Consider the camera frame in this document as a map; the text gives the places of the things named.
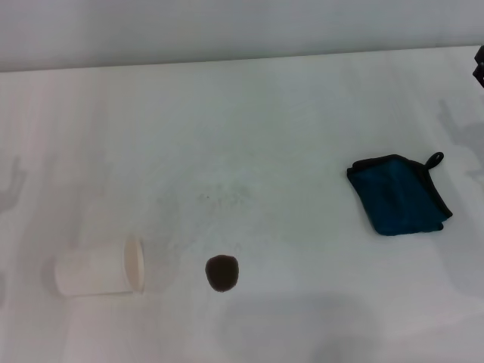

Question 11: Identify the black water stain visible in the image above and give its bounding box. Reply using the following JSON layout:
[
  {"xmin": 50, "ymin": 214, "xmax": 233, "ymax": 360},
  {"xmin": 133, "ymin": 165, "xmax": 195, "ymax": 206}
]
[{"xmin": 204, "ymin": 254, "xmax": 240, "ymax": 293}]

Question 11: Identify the white paper cup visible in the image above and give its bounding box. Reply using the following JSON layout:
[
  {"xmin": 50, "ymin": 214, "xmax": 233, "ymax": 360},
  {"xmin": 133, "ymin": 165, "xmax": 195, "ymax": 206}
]
[{"xmin": 54, "ymin": 235, "xmax": 147, "ymax": 297}]

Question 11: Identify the blue rag with black trim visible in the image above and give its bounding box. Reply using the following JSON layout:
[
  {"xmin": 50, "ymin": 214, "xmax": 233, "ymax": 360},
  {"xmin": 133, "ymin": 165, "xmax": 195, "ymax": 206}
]
[{"xmin": 346, "ymin": 151, "xmax": 454, "ymax": 237}]

